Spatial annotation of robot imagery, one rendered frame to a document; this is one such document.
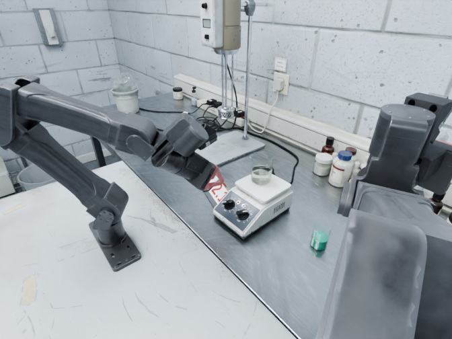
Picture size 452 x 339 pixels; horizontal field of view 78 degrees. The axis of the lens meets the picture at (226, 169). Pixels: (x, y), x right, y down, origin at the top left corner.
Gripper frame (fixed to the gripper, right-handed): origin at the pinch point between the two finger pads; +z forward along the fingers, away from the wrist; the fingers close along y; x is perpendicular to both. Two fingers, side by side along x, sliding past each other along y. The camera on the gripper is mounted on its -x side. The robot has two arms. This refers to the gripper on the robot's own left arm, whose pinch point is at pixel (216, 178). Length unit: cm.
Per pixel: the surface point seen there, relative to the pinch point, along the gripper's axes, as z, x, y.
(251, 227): 7.8, 6.4, -11.9
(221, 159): 24.1, -4.3, 24.2
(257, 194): 8.9, -1.7, -7.6
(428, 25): 23, -64, -19
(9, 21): -25, -12, 235
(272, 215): 14.5, 1.6, -11.7
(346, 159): 33.3, -24.4, -14.2
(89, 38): 25, -35, 234
